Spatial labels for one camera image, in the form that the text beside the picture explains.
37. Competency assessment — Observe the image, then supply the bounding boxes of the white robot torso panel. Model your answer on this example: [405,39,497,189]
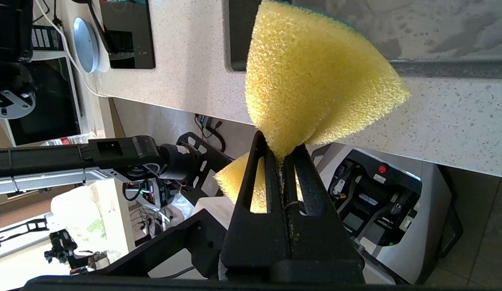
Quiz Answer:
[89,197,235,280]

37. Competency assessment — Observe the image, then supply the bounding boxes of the black perforated robot bracket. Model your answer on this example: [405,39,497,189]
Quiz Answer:
[176,131,234,205]

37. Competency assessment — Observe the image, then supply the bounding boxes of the black and white power strip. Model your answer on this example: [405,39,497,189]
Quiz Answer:
[31,25,65,51]

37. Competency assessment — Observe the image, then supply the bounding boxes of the yellow and green sponge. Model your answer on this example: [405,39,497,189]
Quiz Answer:
[214,0,411,214]

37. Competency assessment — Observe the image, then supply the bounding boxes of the black cooktop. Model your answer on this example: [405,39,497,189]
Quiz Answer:
[98,0,156,70]

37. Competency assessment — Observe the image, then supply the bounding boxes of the white framed black appliance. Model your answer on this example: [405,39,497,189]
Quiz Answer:
[0,51,84,147]

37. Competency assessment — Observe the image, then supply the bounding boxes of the stainless steel sink basin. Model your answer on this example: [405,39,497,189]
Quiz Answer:
[223,0,502,78]

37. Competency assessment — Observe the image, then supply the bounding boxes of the white power cable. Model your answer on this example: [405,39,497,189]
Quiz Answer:
[34,0,114,99]

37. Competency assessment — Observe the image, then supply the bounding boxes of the round grey disc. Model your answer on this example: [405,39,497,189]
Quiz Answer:
[73,17,100,74]

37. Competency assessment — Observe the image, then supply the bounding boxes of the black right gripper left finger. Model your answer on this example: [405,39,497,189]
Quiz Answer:
[218,131,291,280]

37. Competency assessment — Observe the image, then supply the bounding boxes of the grey robot base chassis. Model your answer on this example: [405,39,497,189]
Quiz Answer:
[312,143,464,284]

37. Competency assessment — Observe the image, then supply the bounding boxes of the white plastic bag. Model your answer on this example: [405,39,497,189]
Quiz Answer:
[51,186,119,251]

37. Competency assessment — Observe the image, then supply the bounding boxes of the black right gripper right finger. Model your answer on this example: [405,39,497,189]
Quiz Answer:
[283,143,365,283]

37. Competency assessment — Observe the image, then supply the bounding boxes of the black cable bundle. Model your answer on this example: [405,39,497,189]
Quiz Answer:
[194,114,227,152]

